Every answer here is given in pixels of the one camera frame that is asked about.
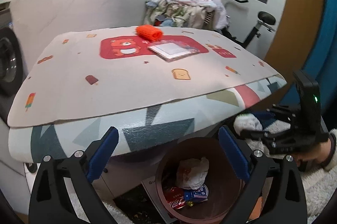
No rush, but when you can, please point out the blue snack packet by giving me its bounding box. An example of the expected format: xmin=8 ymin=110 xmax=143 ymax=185
xmin=183 ymin=184 xmax=209 ymax=201

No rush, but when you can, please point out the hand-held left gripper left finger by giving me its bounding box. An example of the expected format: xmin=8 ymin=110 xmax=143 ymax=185
xmin=28 ymin=126 xmax=119 ymax=224

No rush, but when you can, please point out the white red paper wrapper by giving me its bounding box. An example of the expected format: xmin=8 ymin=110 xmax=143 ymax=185
xmin=176 ymin=157 xmax=210 ymax=190

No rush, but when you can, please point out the person's right hand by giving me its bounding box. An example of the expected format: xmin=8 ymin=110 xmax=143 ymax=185
xmin=295 ymin=140 xmax=333 ymax=172

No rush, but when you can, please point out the white flat box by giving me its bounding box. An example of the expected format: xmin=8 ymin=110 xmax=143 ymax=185
xmin=142 ymin=179 xmax=174 ymax=222

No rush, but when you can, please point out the brown round trash bin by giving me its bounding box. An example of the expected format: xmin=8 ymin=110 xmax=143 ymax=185
xmin=155 ymin=137 xmax=246 ymax=224

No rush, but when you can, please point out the white fluffy rug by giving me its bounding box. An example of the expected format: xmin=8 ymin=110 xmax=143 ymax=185
xmin=70 ymin=119 xmax=337 ymax=224

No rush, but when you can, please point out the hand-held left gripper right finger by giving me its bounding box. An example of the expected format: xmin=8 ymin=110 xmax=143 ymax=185
xmin=218 ymin=125 xmax=308 ymax=224

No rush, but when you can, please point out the orange foam net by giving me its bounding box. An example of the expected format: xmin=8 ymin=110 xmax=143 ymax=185
xmin=135 ymin=25 xmax=164 ymax=42

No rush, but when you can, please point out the pink printed mat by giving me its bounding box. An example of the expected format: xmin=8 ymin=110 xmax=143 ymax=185
xmin=7 ymin=26 xmax=280 ymax=128

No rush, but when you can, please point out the crushed red soda can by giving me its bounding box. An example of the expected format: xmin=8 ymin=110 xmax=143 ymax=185
xmin=164 ymin=186 xmax=186 ymax=210

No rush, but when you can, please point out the white tissue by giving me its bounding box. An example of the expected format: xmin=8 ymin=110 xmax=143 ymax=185
xmin=234 ymin=113 xmax=264 ymax=136

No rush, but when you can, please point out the black exercise bike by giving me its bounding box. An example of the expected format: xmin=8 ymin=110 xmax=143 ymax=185
xmin=203 ymin=0 xmax=277 ymax=48

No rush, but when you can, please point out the pile of clothes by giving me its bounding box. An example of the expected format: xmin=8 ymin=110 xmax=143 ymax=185
xmin=143 ymin=0 xmax=231 ymax=31

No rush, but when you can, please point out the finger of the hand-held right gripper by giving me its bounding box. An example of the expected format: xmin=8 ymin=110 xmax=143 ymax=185
xmin=238 ymin=130 xmax=279 ymax=145
xmin=254 ymin=106 xmax=298 ymax=127

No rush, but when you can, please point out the grey washing machine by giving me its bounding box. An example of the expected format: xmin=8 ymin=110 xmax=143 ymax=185
xmin=0 ymin=0 xmax=27 ymax=125

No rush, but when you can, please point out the clear plastic flat packet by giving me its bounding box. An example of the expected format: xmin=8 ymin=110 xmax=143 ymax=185
xmin=147 ymin=40 xmax=201 ymax=63

